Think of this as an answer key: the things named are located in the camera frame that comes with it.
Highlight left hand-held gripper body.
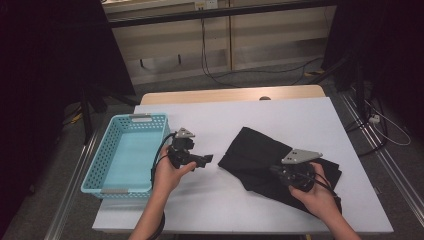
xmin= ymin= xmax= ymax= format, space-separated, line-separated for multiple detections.
xmin=167 ymin=127 xmax=202 ymax=170

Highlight hand-held gripper black cable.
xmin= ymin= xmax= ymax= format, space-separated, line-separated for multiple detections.
xmin=309 ymin=172 xmax=343 ymax=214
xmin=146 ymin=132 xmax=178 ymax=240

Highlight person's left hand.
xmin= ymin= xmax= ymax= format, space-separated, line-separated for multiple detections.
xmin=151 ymin=146 xmax=197 ymax=199

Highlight white cable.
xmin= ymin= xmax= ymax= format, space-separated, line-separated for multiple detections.
xmin=364 ymin=99 xmax=412 ymax=147

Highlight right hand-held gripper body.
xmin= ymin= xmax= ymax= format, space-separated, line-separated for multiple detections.
xmin=269 ymin=148 xmax=324 ymax=193

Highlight aluminium floor rail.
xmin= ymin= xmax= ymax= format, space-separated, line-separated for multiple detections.
xmin=43 ymin=131 xmax=100 ymax=240
xmin=339 ymin=91 xmax=424 ymax=218

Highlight person's right hand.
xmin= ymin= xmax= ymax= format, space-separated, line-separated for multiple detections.
xmin=288 ymin=161 xmax=338 ymax=220

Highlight black curtain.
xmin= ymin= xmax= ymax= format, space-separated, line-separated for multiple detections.
xmin=321 ymin=0 xmax=424 ymax=141
xmin=0 ymin=0 xmax=136 ymax=234

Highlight black shorts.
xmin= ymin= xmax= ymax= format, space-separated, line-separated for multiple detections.
xmin=217 ymin=126 xmax=343 ymax=214

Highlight beige wooden cabinet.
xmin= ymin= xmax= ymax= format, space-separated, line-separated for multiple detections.
xmin=101 ymin=0 xmax=338 ymax=86

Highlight white wall socket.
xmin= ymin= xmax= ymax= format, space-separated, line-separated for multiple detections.
xmin=194 ymin=0 xmax=219 ymax=10

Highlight light blue plastic basket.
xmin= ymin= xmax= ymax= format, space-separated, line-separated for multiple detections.
xmin=80 ymin=113 xmax=171 ymax=201

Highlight wooden table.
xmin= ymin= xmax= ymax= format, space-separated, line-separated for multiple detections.
xmin=139 ymin=84 xmax=327 ymax=106

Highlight black metal stand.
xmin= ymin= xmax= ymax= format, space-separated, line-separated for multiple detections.
xmin=308 ymin=53 xmax=368 ymax=118

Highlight right hand-held gripper black cable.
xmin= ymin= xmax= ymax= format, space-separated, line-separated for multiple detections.
xmin=309 ymin=172 xmax=343 ymax=214

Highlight bundle of black floor cables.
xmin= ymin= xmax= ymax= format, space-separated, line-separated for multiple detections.
xmin=344 ymin=96 xmax=389 ymax=158

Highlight left hand-held gripper black cable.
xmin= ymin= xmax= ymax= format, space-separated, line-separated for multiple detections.
xmin=146 ymin=132 xmax=178 ymax=240

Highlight black power cable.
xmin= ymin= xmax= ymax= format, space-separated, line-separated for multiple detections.
xmin=199 ymin=9 xmax=325 ymax=89

